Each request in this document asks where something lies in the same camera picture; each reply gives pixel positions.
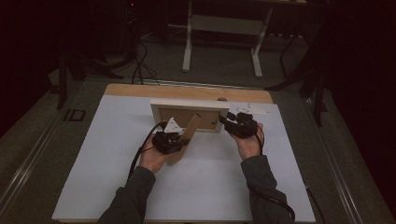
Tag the wooden picture frame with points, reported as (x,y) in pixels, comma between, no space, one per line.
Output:
(186,106)

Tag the person's right hand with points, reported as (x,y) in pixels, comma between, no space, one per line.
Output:
(249,146)

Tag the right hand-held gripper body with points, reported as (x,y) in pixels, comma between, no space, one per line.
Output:
(244,126)

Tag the metal floor rail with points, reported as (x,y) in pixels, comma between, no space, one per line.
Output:
(336,168)
(28,161)

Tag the black metal stand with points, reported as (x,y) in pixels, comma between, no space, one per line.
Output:
(317,93)
(62,81)

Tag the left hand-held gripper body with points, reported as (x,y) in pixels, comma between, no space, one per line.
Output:
(166,141)

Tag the person's left hand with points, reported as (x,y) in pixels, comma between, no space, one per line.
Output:
(152,158)

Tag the dark equipment tower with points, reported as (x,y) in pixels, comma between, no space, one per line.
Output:
(130,31)

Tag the black floor plate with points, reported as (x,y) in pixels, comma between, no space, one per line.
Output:
(74,115)

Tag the round table grommet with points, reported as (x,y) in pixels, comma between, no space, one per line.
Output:
(222,99)

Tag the white metal table frame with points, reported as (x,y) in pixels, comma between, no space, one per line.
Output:
(225,25)

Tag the white table mat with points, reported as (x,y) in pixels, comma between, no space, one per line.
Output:
(202,193)

